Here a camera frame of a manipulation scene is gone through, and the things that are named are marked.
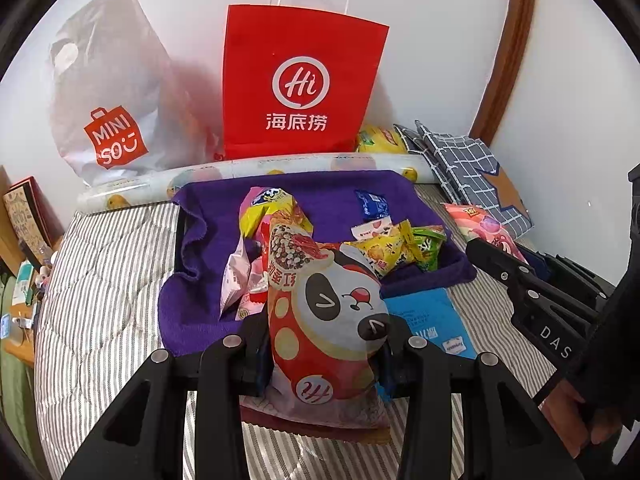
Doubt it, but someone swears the small blue snack packet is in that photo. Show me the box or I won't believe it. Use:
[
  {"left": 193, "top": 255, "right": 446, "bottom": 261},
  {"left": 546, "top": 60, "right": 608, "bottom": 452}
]
[{"left": 354, "top": 189, "right": 391, "bottom": 220}]

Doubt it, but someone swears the brown wooden door frame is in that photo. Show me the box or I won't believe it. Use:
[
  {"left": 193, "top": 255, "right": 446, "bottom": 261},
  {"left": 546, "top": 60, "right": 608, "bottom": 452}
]
[{"left": 470, "top": 0, "right": 541, "bottom": 146}]

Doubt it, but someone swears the purple towel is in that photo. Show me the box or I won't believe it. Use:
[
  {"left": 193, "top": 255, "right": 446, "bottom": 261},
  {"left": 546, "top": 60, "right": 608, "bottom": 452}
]
[{"left": 157, "top": 170, "right": 478, "bottom": 356}]

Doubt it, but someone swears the red paper bag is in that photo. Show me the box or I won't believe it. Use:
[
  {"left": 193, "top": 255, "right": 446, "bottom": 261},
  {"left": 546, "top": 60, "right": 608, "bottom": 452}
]
[{"left": 222, "top": 0, "right": 390, "bottom": 160}]

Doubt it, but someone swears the pink yellow snack packet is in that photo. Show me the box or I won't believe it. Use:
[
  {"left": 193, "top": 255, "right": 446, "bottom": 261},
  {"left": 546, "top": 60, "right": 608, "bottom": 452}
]
[{"left": 240, "top": 186, "right": 313, "bottom": 251}]

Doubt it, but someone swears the striped bed mattress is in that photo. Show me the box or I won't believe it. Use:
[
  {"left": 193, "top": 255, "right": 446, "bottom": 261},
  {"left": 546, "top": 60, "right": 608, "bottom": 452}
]
[{"left": 35, "top": 182, "right": 601, "bottom": 480}]

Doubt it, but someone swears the panda print snack bag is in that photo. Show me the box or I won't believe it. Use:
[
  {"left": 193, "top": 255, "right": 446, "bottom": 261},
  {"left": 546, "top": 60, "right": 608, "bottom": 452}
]
[{"left": 267, "top": 212, "right": 393, "bottom": 443}]

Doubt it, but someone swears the white red snack packet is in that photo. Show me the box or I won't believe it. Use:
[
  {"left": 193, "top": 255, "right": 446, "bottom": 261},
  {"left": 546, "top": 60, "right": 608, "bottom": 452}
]
[{"left": 351, "top": 217, "right": 401, "bottom": 241}]

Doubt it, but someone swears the patterned gift box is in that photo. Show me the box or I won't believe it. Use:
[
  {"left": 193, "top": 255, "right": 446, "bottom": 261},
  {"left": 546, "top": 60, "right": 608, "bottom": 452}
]
[{"left": 2, "top": 176, "right": 53, "bottom": 256}]

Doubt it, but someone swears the green snack packet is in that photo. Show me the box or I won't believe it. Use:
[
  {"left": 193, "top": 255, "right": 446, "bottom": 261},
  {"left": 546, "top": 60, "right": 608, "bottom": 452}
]
[{"left": 410, "top": 226, "right": 447, "bottom": 272}]

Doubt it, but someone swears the person's right hand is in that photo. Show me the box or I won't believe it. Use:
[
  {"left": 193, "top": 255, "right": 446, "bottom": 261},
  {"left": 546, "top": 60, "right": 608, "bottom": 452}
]
[{"left": 545, "top": 377, "right": 626, "bottom": 458}]

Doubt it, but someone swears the small green white box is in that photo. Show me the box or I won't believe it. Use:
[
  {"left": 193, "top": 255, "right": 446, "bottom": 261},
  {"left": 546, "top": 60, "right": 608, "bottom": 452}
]
[{"left": 15, "top": 260, "right": 41, "bottom": 306}]

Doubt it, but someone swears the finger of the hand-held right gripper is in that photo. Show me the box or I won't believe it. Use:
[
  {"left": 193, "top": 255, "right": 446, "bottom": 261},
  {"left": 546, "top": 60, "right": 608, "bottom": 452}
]
[
  {"left": 530, "top": 252, "right": 616, "bottom": 301},
  {"left": 466, "top": 238, "right": 601, "bottom": 323}
]

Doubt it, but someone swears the blue tissue pack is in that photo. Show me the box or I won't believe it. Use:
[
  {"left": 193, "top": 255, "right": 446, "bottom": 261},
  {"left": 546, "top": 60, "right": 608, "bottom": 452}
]
[{"left": 385, "top": 287, "right": 478, "bottom": 361}]

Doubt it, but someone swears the white plastic shopping bag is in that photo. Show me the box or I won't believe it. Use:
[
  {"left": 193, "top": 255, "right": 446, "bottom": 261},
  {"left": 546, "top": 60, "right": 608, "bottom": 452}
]
[{"left": 47, "top": 0, "right": 221, "bottom": 186}]

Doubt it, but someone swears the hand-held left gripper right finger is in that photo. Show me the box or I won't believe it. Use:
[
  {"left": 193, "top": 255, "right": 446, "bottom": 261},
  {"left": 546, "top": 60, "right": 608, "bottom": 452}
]
[{"left": 380, "top": 330, "right": 583, "bottom": 480}]

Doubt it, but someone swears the green cloth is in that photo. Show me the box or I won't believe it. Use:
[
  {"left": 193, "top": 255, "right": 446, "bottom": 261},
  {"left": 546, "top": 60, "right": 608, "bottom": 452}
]
[{"left": 0, "top": 280, "right": 36, "bottom": 441}]

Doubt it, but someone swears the yellow chips bag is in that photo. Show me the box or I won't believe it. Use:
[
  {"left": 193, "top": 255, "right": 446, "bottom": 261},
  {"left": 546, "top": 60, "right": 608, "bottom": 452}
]
[{"left": 355, "top": 125, "right": 408, "bottom": 154}]

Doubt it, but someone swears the pale pink snack packet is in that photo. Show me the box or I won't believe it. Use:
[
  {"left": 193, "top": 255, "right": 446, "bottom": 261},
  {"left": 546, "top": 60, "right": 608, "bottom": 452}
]
[{"left": 220, "top": 235, "right": 271, "bottom": 321}]

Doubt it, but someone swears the grey checked folded cloth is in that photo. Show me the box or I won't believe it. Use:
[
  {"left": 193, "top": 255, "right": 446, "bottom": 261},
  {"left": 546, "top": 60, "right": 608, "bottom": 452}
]
[{"left": 395, "top": 121, "right": 536, "bottom": 238}]

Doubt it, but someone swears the fruit print paper roll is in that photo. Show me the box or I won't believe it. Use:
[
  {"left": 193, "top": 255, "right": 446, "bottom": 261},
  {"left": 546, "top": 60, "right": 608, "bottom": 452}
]
[{"left": 77, "top": 152, "right": 441, "bottom": 213}]

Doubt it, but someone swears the pink cartoon snack packet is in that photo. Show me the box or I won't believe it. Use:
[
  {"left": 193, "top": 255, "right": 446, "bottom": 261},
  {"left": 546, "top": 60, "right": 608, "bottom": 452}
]
[{"left": 441, "top": 202, "right": 528, "bottom": 263}]

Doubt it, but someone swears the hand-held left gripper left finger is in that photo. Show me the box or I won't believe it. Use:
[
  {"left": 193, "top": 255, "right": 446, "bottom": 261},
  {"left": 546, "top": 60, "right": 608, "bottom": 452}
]
[{"left": 60, "top": 322, "right": 273, "bottom": 480}]

